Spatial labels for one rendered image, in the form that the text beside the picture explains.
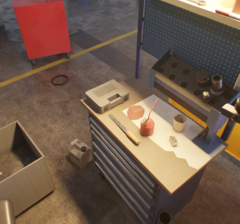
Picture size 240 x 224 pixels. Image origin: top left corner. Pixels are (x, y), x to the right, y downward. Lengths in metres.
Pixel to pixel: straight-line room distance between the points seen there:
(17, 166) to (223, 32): 1.88
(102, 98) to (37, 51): 2.46
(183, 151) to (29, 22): 2.94
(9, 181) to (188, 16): 1.62
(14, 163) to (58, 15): 2.27
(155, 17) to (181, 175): 0.96
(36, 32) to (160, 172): 2.98
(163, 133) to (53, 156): 1.45
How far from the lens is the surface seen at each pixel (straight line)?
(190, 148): 1.45
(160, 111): 1.62
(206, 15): 1.09
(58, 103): 3.19
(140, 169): 1.42
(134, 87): 1.81
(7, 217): 0.91
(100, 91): 1.65
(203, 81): 1.30
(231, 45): 1.28
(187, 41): 1.43
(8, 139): 2.37
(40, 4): 3.66
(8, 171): 2.27
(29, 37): 3.81
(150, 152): 1.38
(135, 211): 1.92
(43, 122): 2.99
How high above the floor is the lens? 2.06
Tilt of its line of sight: 42 degrees down
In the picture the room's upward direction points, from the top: straight up
